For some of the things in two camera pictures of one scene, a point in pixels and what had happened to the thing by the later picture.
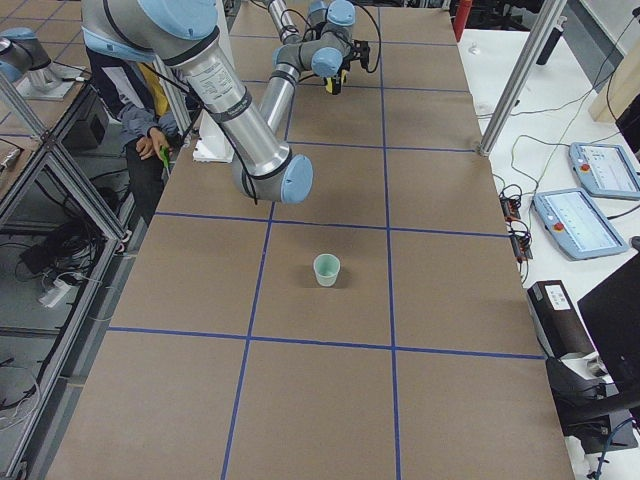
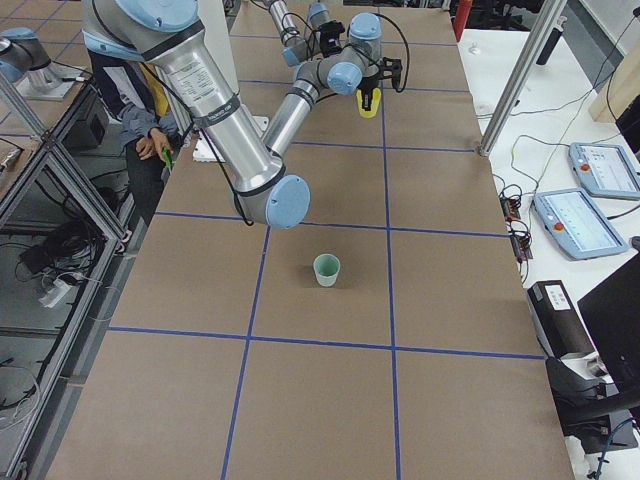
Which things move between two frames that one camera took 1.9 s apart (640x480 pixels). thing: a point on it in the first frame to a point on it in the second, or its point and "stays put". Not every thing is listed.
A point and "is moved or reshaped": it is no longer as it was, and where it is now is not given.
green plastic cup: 326,268 stays put
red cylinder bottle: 460,17 stays put
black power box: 558,321 stays put
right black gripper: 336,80 to 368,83
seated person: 146,127 stays put
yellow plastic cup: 329,84 is moved or reshaped
